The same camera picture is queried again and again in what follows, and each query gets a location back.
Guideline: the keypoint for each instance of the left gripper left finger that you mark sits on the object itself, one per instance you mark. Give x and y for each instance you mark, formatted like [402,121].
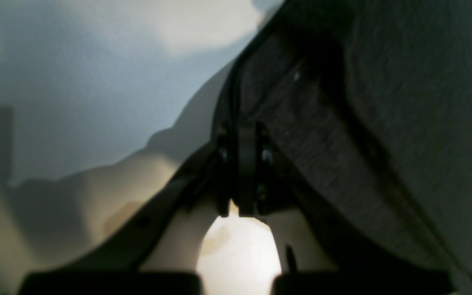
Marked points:
[156,251]

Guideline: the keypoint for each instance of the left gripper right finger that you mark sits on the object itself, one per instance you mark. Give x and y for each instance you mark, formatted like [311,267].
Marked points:
[320,251]

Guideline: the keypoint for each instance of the black t-shirt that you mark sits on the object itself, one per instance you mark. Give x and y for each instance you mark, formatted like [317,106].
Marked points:
[372,101]

